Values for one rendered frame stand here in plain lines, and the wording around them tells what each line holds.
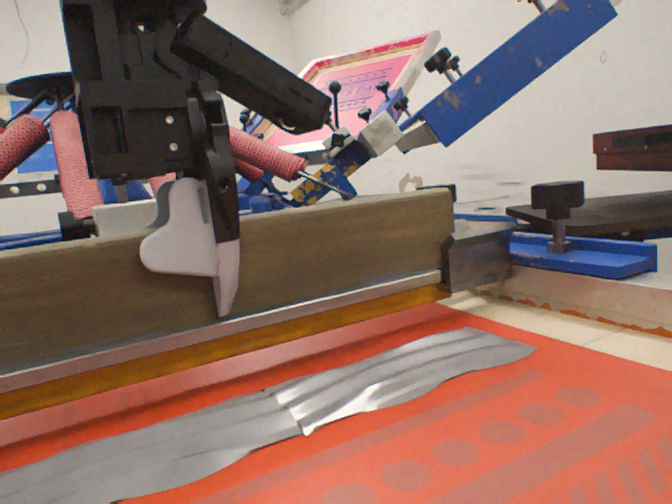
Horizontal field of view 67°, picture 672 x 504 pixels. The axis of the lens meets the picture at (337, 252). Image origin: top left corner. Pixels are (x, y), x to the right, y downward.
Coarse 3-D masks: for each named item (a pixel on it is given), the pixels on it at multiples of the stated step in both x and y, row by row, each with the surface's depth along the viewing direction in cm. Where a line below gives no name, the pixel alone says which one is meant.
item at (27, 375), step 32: (352, 288) 39; (384, 288) 40; (416, 288) 41; (224, 320) 34; (256, 320) 35; (288, 320) 36; (96, 352) 30; (128, 352) 31; (160, 352) 32; (0, 384) 28; (32, 384) 29
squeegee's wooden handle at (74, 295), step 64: (448, 192) 44; (0, 256) 29; (64, 256) 30; (128, 256) 32; (256, 256) 36; (320, 256) 38; (384, 256) 41; (0, 320) 29; (64, 320) 30; (128, 320) 32; (192, 320) 34
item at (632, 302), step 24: (480, 288) 50; (504, 288) 47; (528, 288) 45; (552, 288) 43; (576, 288) 41; (600, 288) 39; (624, 288) 37; (648, 288) 35; (576, 312) 41; (600, 312) 39; (624, 312) 37; (648, 312) 36
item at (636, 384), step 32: (384, 320) 45; (416, 320) 44; (448, 320) 43; (480, 320) 43; (256, 352) 41; (288, 352) 40; (320, 352) 39; (352, 352) 38; (544, 352) 35; (576, 352) 34; (256, 384) 34; (448, 384) 31; (480, 384) 31; (576, 384) 30; (608, 384) 29; (640, 384) 29; (352, 416) 29; (384, 416) 28
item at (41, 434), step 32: (160, 384) 36; (192, 384) 36; (224, 384) 35; (32, 416) 33; (64, 416) 33; (96, 416) 32; (128, 416) 32; (160, 416) 31; (0, 448) 29; (32, 448) 29; (64, 448) 29; (288, 448) 26; (224, 480) 24
